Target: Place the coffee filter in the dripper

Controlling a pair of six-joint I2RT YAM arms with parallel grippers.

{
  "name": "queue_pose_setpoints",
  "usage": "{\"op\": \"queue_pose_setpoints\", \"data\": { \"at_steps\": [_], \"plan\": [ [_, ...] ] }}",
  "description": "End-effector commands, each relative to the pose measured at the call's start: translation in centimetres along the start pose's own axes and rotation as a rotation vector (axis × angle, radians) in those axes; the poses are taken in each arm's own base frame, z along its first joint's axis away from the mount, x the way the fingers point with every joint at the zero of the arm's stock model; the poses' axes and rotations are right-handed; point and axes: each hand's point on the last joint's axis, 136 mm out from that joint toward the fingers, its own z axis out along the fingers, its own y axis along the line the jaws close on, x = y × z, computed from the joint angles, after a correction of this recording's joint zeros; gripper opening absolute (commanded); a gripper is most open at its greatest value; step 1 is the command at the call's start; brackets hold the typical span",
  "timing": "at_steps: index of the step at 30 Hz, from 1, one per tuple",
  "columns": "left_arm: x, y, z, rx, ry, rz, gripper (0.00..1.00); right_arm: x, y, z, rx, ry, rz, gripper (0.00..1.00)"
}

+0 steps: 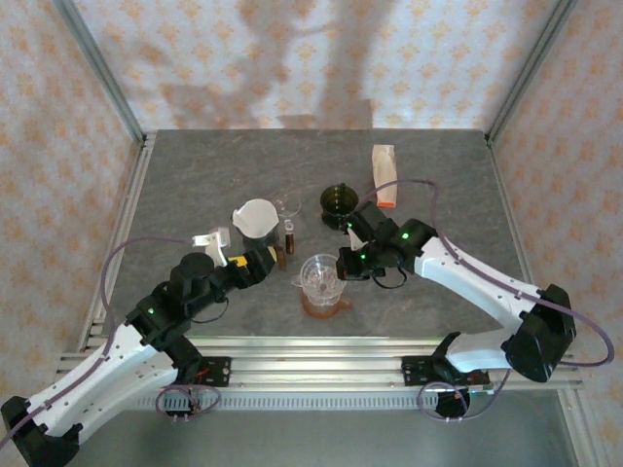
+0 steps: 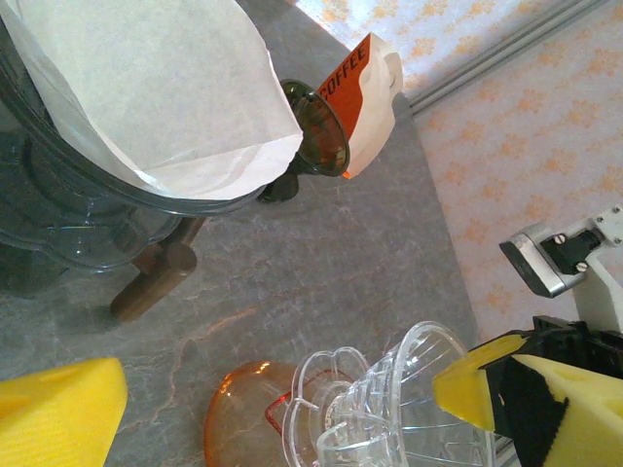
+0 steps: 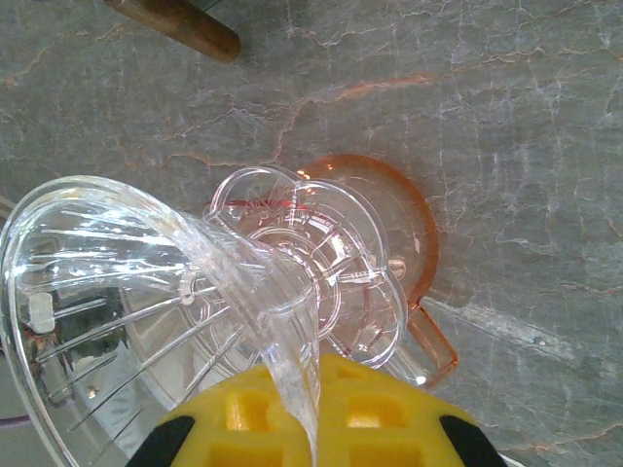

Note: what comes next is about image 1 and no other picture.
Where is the dark green glass jar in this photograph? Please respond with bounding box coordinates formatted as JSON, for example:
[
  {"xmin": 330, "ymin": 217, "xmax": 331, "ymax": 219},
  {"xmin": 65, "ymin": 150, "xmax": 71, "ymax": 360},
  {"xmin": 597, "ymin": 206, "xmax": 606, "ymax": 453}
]
[{"xmin": 319, "ymin": 182, "xmax": 361, "ymax": 230}]

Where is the clear plastic dripper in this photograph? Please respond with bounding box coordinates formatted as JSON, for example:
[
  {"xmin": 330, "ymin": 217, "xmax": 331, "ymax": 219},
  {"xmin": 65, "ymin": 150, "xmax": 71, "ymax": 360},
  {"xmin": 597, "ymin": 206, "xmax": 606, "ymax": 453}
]
[{"xmin": 290, "ymin": 252, "xmax": 349, "ymax": 307}]

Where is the white orange coffee bag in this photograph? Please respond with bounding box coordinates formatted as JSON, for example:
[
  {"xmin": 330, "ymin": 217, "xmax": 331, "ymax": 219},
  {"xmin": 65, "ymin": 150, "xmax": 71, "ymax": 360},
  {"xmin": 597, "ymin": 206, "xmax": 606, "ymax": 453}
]
[{"xmin": 371, "ymin": 144, "xmax": 399, "ymax": 209}]

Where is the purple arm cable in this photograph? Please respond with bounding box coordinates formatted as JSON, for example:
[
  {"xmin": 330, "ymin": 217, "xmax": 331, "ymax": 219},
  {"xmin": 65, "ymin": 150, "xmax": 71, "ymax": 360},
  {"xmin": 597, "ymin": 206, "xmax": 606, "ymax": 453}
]
[
  {"xmin": 354, "ymin": 178, "xmax": 615, "ymax": 423},
  {"xmin": 0, "ymin": 236, "xmax": 223, "ymax": 437}
]

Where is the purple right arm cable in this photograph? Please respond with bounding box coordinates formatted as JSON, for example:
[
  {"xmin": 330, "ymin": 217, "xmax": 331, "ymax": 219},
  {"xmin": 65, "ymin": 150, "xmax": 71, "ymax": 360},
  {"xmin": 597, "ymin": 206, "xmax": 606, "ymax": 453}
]
[{"xmin": 354, "ymin": 178, "xmax": 615, "ymax": 423}]

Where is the aluminium side rail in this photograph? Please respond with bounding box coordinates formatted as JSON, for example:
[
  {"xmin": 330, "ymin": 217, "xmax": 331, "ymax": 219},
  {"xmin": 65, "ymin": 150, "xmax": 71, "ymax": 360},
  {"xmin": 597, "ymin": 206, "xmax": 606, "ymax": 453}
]
[{"xmin": 77, "ymin": 131, "xmax": 158, "ymax": 352}]

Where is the aluminium corner post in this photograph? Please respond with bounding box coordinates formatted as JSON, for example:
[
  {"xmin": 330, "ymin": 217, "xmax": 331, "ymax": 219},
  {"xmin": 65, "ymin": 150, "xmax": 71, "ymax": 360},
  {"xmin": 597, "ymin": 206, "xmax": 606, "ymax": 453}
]
[
  {"xmin": 52, "ymin": 0, "xmax": 147, "ymax": 143},
  {"xmin": 486, "ymin": 0, "xmax": 580, "ymax": 146}
]

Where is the aluminium base beam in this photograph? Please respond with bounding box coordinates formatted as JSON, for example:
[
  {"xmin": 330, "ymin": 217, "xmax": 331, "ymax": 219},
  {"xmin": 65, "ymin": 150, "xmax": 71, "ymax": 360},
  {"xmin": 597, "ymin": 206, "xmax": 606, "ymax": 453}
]
[{"xmin": 57, "ymin": 335, "xmax": 585, "ymax": 390}]

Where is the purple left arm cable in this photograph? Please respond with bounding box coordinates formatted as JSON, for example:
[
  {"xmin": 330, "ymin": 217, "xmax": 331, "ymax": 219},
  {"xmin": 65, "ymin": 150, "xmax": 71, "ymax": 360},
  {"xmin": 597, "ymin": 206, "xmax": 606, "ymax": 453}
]
[{"xmin": 0, "ymin": 236, "xmax": 223, "ymax": 437}]

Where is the aluminium frame leg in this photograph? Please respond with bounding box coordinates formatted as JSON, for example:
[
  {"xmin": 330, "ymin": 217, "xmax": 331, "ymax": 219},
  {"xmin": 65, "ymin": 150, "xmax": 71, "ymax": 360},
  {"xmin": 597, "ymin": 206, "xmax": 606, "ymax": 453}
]
[{"xmin": 557, "ymin": 387, "xmax": 610, "ymax": 467}]

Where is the white paper coffee filter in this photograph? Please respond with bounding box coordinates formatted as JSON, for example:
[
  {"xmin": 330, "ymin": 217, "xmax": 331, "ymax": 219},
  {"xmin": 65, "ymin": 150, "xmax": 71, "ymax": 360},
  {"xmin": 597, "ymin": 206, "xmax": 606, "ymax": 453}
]
[{"xmin": 231, "ymin": 198, "xmax": 279, "ymax": 238}]

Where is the slotted grey cable duct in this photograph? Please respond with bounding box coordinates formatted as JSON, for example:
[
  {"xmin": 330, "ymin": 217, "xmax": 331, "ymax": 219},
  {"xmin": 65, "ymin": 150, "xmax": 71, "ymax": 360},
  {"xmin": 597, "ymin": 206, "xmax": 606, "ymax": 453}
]
[{"xmin": 114, "ymin": 392, "xmax": 442, "ymax": 413}]

